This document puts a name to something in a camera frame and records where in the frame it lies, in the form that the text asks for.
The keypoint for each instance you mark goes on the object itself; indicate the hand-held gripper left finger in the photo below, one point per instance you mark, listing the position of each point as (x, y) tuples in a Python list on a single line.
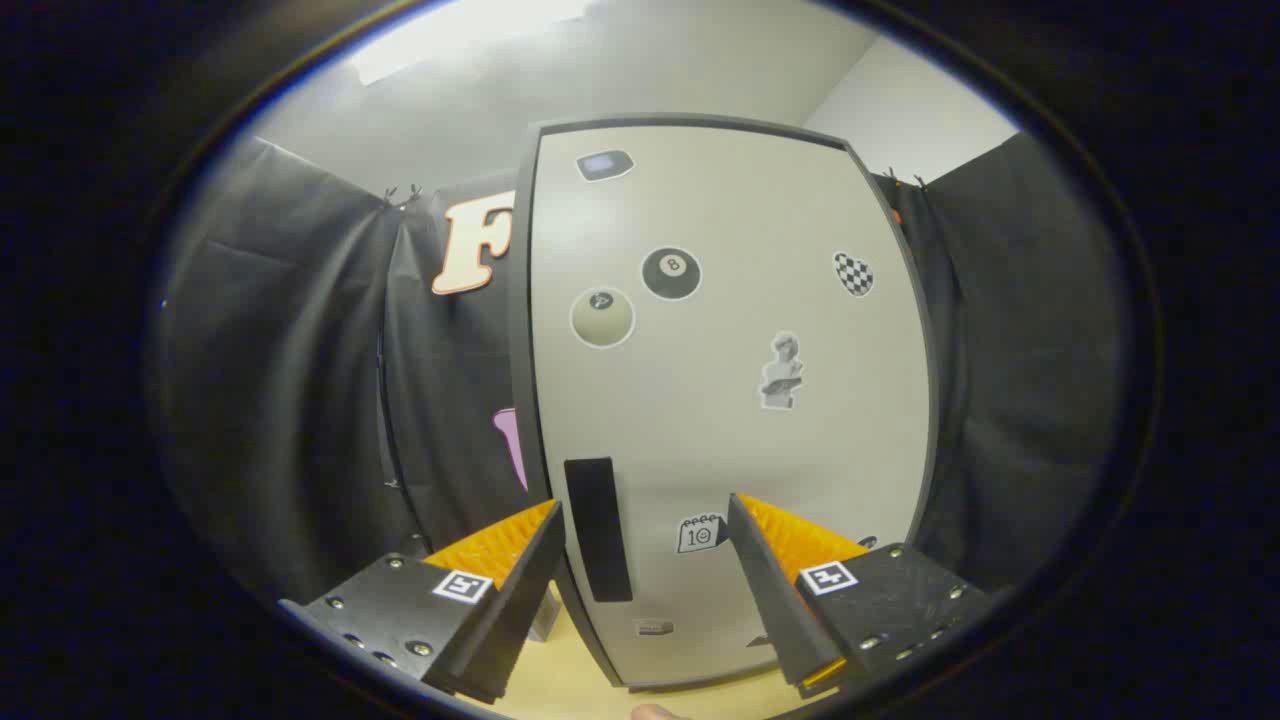
[(520, 600)]

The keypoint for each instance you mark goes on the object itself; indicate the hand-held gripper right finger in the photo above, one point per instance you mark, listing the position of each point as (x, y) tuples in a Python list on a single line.
[(775, 600)]

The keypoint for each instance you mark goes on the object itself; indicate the pale cabinet door with stickers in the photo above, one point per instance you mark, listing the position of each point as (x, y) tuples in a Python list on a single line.
[(720, 430)]

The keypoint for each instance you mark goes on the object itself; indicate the dark grey cabinet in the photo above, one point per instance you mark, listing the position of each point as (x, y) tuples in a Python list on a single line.
[(520, 350)]

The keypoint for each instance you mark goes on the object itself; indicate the black backdrop cloth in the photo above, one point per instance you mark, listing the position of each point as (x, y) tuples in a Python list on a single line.
[(300, 350)]

